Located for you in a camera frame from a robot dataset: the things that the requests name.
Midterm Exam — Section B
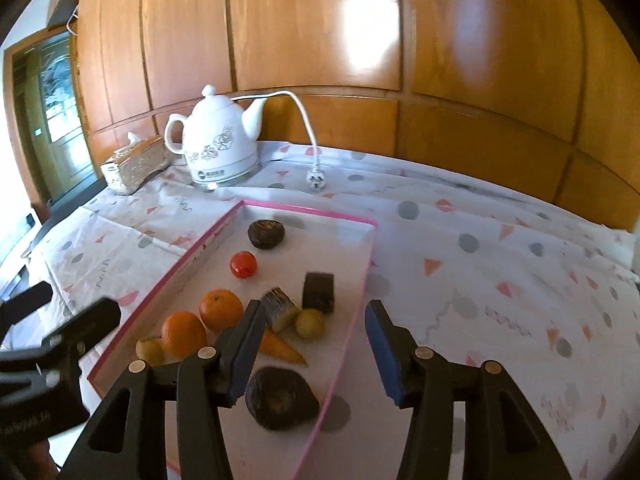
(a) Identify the white floral ceramic kettle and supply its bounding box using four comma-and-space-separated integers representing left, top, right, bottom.
165, 85, 269, 183

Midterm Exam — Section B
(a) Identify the white tray with pink rim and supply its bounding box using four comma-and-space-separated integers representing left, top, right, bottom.
87, 200, 379, 480

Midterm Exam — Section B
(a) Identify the silver patterned tissue box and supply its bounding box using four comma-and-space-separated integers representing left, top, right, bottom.
101, 132, 172, 196

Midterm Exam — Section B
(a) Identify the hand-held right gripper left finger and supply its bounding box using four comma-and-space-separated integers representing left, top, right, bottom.
60, 300, 267, 480

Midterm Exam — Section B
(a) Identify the small yellow fruit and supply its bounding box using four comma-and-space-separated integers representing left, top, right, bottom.
294, 308, 326, 339
136, 337, 166, 367

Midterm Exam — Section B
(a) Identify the glass door with wooden frame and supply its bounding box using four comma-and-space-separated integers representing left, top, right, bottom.
4, 25, 101, 221

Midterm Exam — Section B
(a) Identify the orange carrot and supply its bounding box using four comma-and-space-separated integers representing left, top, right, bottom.
259, 329, 307, 366

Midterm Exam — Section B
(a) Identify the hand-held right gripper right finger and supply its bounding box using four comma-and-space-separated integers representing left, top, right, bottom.
365, 299, 573, 480

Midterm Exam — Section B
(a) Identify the white patterned tablecloth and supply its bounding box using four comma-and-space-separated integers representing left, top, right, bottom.
25, 140, 640, 480

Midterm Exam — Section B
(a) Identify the dark brown sugarcane piece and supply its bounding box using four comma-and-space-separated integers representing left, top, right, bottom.
302, 272, 335, 314

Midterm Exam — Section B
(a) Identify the large orange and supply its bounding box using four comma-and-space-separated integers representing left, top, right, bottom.
199, 289, 244, 333

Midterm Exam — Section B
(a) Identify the large dark wrinkled fruit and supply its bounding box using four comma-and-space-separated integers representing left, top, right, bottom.
245, 366, 320, 431

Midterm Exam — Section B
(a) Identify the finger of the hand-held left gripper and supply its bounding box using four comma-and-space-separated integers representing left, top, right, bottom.
40, 297, 122, 363
0, 282, 53, 333

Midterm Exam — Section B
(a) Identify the white power cord with plug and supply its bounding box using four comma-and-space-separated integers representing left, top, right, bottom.
232, 91, 326, 194

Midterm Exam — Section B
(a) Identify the silver kettle base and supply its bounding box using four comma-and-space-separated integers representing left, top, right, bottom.
187, 164, 262, 192

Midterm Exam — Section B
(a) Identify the sugarcane piece with pale end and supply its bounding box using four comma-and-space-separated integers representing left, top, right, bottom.
261, 287, 301, 333

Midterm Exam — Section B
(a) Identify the small dark wrinkled passion fruit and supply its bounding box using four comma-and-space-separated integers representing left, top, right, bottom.
248, 219, 286, 250

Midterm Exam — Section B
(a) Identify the small orange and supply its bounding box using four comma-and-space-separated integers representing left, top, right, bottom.
161, 311, 208, 359

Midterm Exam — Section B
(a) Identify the small red tomato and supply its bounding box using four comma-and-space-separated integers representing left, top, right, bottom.
230, 251, 258, 279

